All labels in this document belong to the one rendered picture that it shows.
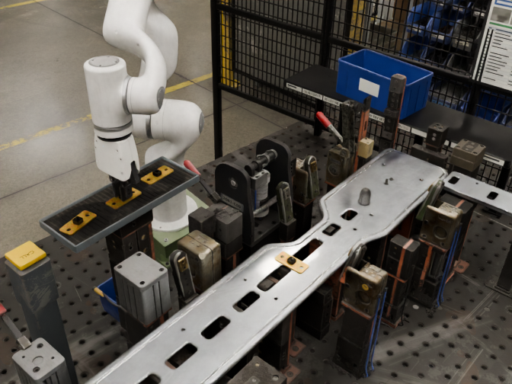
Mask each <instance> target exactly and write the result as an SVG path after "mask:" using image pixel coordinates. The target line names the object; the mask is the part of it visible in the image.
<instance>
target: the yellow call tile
mask: <svg viewBox="0 0 512 384"><path fill-rule="evenodd" d="M44 257H46V253H45V252H44V251H43V250H41V249H40V248H39V247H37V246H36V245H35V244H34V243H33V242H31V241H28V242H26V243H24V244H22V245H21V246H19V247H17V248H15V249H13V250H11V251H10V252H8V253H6V254H5V258H7V259H8V260H9V261H10V262H11V263H12V264H13V265H14V266H16V267H17V268H18V269H19V270H23V269H25V268H27V267H29V266H31V265H32V264H34V263H36V262H38V261H39V260H41V259H43V258H44Z"/></svg>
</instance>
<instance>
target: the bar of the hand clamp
mask: <svg viewBox="0 0 512 384"><path fill-rule="evenodd" d="M339 106H340V107H341V108H342V136H343V148H346V149H348V150H349V151H350V147H351V148H352V151H351V152H350V154H355V123H354V113H356V114H358V113H359V112H360V111H361V105H360V104H355V106H354V101H352V100H347V101H345V102H344V103H342V104H340V105H339Z"/></svg>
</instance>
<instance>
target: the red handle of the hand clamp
mask: <svg viewBox="0 0 512 384"><path fill-rule="evenodd" d="M316 114H317V115H316V117H317V118H318V119H319V121H320V122H321V123H322V124H323V125H324V127H325V128H326V129H328V130H329V132H330V133H331V134H332V135H333V137H334V138H335V139H336V140H337V141H338V142H339V143H340V144H341V145H342V147H343V137H342V136H341V135H340V133H339V132H338V131H337V130H336V129H335V128H334V127H333V126H332V125H331V122H330V121H329V120H328V119H327V117H326V116H325V115H324V114H323V113H322V112H318V113H316Z"/></svg>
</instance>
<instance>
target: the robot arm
mask: <svg viewBox="0 0 512 384"><path fill-rule="evenodd" d="M103 36H104V39H105V40H106V41H107V42H108V43H109V44H110V45H111V46H114V47H116V48H118V49H121V50H124V51H127V52H128V53H132V54H134V55H136V56H138V57H139V58H140V59H141V66H140V71H139V77H131V76H129V75H128V74H127V71H126V63H125V61H124V60H123V59H121V58H120V57H117V56H96V57H94V58H91V59H89V60H87V61H86V62H85V64H84V72H85V81H86V85H87V90H88V99H89V104H90V109H91V118H92V123H93V127H94V150H95V158H96V163H97V167H98V168H99V169H100V170H102V171H103V172H105V173H107V174H108V175H109V179H110V182H113V183H112V188H113V193H114V197H118V194H120V197H121V201H125V200H127V199H129V198H131V197H132V196H133V191H132V184H137V183H139V182H140V179H139V176H138V173H139V158H138V153H137V150H136V144H135V141H134V138H133V136H135V137H138V138H143V139H158V140H165V141H163V142H159V143H157V144H155V145H153V146H151V147H149V148H148V149H147V151H146V154H145V165H146V164H148V163H150V162H151V161H153V160H155V159H157V158H159V157H161V156H164V157H166V158H168V159H170V160H172V161H173V162H176V163H178V164H179V165H181V166H183V167H184V155H185V152H186V151H187V149H189V148H190V147H191V146H192V145H193V144H194V143H195V142H196V140H197V139H198V137H199V136H200V134H201V132H202V130H203V125H204V115H203V112H202V110H201V109H200V108H199V107H198V106H197V105H196V104H194V103H192V102H189V101H181V100H173V99H165V98H164V97H165V88H166V83H167V80H168V79H170V77H171V76H172V75H173V73H174V71H175V69H176V67H177V63H178V32H177V29H176V27H175V25H174V24H173V23H172V21H171V20H170V19H169V18H168V17H167V16H165V15H164V14H163V13H162V12H161V11H160V10H159V9H158V7H157V6H156V4H155V1H154V0H109V2H108V5H107V11H106V15H105V18H104V25H103ZM196 209H197V204H196V203H195V201H194V200H193V199H192V198H191V197H189V196H188V195H186V190H183V191H182V192H180V193H179V194H177V195H175V196H173V197H172V198H170V199H169V200H166V201H165V202H164V203H162V204H160V205H158V206H157V207H155V208H153V209H152V213H153V221H152V230H155V231H157V232H176V231H179V230H182V229H185V228H187V227H188V226H189V225H188V215H189V214H190V213H192V212H193V211H194V210H196Z"/></svg>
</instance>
